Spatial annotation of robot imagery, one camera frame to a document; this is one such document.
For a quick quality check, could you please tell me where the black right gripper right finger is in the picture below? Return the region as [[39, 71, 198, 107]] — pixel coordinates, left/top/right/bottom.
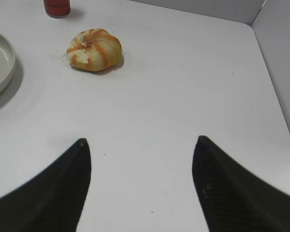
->
[[192, 135, 290, 232]]

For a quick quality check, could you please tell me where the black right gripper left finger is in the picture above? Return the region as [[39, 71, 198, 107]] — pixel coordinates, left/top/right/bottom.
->
[[0, 138, 91, 232]]

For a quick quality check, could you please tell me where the grey-green ceramic plate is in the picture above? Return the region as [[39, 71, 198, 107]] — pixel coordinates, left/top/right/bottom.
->
[[0, 33, 16, 94]]

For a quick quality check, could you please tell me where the round bread roll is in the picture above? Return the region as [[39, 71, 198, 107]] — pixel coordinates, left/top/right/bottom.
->
[[66, 28, 122, 72]]

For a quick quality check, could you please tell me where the red soda can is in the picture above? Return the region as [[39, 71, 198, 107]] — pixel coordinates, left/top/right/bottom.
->
[[44, 0, 71, 18]]

